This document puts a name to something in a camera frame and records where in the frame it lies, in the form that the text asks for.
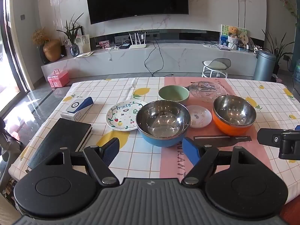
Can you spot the portrait drawing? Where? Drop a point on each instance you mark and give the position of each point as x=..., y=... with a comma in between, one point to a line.
x=84, y=43

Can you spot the clear glass plate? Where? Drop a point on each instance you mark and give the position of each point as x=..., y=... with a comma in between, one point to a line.
x=206, y=90

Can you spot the green ceramic bowl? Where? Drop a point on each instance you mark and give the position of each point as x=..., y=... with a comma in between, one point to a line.
x=173, y=93

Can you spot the grey chair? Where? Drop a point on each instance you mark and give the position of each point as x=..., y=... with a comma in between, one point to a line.
x=4, y=150

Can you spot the white round stool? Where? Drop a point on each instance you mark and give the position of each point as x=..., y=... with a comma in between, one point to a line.
x=216, y=64

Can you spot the blue steel bowl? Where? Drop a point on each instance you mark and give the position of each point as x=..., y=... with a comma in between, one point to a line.
x=161, y=121

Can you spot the small white plate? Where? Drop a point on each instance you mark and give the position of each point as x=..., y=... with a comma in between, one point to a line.
x=199, y=118

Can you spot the blue glass vase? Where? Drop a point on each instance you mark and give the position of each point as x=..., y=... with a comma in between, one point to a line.
x=75, y=50

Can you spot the marble television console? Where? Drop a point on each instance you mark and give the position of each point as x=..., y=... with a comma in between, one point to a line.
x=187, y=58

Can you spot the white fruit-print plate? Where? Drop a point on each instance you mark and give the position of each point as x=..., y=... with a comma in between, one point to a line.
x=121, y=119

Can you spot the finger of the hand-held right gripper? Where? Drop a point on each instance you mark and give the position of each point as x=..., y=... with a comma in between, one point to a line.
x=297, y=128
x=267, y=137

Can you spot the pink photo card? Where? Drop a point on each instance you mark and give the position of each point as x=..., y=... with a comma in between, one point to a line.
x=104, y=44

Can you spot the dried yellow flowers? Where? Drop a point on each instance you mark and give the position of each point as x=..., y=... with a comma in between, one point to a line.
x=38, y=36

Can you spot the pink printed table runner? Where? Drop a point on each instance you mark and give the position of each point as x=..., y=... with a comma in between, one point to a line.
x=173, y=80

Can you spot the small black box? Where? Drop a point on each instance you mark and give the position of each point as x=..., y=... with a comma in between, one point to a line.
x=124, y=45

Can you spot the flat grey tablet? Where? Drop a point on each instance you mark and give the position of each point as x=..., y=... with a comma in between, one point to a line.
x=223, y=47

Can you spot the papers on console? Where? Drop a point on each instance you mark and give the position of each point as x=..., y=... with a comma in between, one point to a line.
x=84, y=54

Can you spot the brown round vase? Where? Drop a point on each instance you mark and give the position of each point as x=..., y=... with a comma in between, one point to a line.
x=52, y=50

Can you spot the white and blue box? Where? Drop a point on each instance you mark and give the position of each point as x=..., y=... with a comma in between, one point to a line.
x=75, y=109

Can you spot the black notebook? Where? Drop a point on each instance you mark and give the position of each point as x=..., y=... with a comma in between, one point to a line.
x=58, y=138

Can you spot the orange steel bowl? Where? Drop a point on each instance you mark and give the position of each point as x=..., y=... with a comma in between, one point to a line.
x=234, y=112

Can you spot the black wall television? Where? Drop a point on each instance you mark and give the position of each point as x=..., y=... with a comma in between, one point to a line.
x=136, y=0

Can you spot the sliding glass door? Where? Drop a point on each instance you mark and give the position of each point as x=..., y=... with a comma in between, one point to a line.
x=9, y=51

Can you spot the blue water bottle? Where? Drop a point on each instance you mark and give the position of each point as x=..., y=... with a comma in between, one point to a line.
x=297, y=71

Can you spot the grey trash can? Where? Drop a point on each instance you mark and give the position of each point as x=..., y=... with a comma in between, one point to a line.
x=264, y=66

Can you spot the white router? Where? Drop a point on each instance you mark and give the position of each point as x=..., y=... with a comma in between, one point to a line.
x=137, y=46

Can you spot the pink slippers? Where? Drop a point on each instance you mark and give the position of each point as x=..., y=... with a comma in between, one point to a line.
x=277, y=77

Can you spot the brown teddy bear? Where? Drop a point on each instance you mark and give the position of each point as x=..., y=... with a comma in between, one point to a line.
x=233, y=31

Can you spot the long-leaf green plant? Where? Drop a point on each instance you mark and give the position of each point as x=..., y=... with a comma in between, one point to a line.
x=71, y=29

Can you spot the round paper fan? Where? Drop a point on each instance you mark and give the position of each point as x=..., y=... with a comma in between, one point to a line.
x=244, y=39

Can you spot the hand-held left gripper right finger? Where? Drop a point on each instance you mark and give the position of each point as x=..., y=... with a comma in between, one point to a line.
x=191, y=151

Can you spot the lemon checked tablecloth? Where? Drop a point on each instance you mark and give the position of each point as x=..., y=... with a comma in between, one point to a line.
x=269, y=93

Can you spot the pink storage case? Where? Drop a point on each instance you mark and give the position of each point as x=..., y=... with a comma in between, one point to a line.
x=58, y=78

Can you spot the potted green floor plant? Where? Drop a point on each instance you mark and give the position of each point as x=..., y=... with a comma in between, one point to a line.
x=276, y=49

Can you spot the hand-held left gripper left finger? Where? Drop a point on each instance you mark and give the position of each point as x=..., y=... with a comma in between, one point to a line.
x=110, y=151

